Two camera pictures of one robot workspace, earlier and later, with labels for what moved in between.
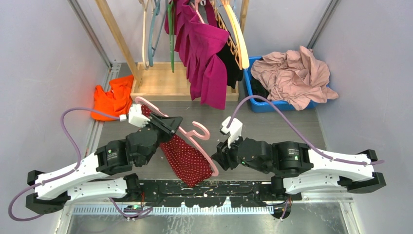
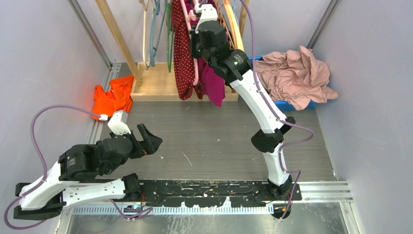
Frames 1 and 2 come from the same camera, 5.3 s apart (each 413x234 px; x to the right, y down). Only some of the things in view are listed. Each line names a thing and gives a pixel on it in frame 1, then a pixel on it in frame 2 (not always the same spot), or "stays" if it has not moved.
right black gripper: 223,156 → 193,36
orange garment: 118,100 stays
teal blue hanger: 156,12 stays
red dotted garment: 188,159 → 183,52
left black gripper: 167,126 → 153,142
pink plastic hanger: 189,137 → 189,16
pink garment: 297,77 stays
